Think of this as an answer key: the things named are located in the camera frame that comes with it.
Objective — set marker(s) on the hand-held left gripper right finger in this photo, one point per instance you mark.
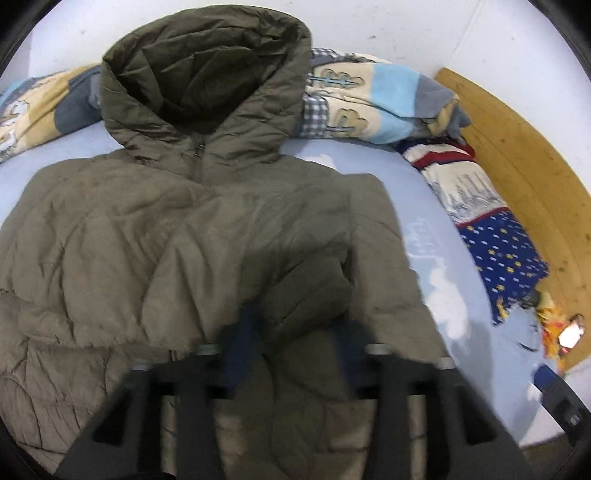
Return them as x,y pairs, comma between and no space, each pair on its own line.
345,344

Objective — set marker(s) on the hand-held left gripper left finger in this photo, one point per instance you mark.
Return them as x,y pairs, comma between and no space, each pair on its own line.
241,341

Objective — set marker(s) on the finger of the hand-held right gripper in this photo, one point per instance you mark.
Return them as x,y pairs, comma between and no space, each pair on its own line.
565,406

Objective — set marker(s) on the olive hooded puffer jacket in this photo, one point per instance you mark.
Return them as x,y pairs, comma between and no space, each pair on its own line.
207,221

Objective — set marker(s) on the small colourful item with phone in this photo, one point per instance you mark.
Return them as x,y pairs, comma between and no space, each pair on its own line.
554,332

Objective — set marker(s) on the bed with light blue sheet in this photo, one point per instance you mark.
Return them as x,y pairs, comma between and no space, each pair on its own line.
438,212

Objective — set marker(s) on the blue star print pillow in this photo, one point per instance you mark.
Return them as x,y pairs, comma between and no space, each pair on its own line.
501,251

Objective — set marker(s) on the striped patchwork blanket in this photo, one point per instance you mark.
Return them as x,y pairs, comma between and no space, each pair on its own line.
369,101

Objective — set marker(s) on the wooden headboard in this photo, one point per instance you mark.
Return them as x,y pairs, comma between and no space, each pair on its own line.
531,161

